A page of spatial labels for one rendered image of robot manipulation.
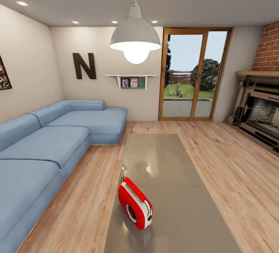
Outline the radio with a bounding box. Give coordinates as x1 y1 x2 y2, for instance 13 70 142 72
118 177 153 230

